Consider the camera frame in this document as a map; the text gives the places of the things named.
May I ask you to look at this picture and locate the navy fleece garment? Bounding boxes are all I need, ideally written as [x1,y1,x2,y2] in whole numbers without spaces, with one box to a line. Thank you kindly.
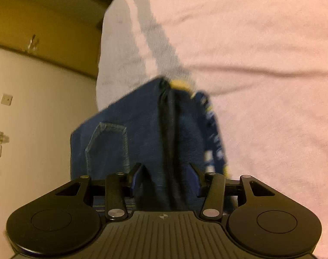
[161,79,232,211]

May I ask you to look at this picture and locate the pink grey striped duvet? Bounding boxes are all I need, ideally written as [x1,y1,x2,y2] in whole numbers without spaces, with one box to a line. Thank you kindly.
[95,0,328,258]

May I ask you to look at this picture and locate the blue denim jeans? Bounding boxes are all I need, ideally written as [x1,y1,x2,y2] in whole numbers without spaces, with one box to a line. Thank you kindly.
[70,77,181,211]

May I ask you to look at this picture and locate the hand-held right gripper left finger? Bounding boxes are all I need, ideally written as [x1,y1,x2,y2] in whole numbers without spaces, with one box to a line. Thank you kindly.
[56,163,147,221]

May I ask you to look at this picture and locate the brown wooden door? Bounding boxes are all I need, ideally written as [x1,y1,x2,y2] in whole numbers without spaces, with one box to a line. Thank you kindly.
[0,0,106,78]

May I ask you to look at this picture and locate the metal door handle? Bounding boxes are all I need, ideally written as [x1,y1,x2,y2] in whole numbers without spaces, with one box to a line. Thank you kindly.
[27,34,41,52]

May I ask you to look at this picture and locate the wall switch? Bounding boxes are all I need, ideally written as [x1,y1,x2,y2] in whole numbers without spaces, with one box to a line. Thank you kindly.
[0,93,14,106]

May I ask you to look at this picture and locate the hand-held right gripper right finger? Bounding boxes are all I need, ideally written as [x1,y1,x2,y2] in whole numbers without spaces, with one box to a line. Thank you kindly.
[187,163,276,220]

